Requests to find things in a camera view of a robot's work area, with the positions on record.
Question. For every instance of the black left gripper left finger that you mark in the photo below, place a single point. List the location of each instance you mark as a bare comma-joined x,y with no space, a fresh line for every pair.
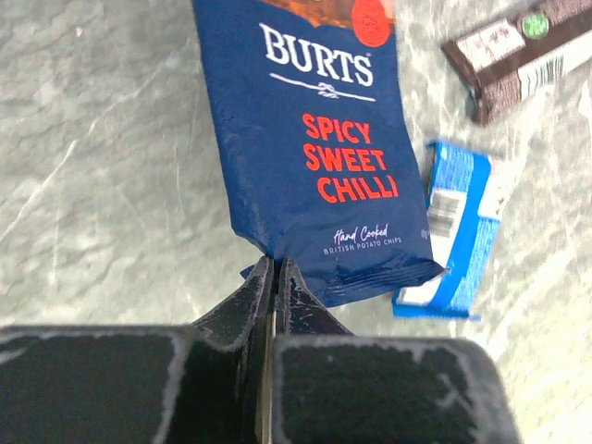
191,383

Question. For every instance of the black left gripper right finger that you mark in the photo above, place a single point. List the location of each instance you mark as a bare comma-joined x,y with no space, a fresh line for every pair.
331,386

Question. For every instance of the blue Burts chips bag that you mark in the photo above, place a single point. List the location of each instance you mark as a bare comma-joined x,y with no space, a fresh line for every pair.
316,158

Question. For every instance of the blue cookie snack packet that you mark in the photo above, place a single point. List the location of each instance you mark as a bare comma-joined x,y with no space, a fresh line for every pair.
467,194

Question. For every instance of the brown chocolate bar wrapper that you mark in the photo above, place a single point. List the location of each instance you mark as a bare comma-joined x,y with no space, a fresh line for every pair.
508,60

